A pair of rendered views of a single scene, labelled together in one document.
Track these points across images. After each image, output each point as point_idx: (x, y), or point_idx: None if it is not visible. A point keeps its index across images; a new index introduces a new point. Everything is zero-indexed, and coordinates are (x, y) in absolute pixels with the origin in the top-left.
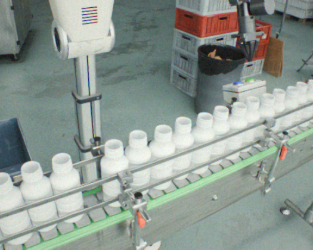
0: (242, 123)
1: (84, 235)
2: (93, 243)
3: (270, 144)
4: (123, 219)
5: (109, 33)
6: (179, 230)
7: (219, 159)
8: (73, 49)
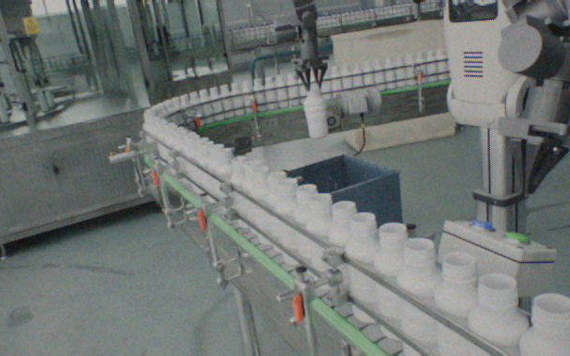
0: (309, 223)
1: (217, 224)
2: (222, 241)
3: (371, 332)
4: (230, 234)
5: (505, 98)
6: (273, 327)
7: (291, 255)
8: (455, 109)
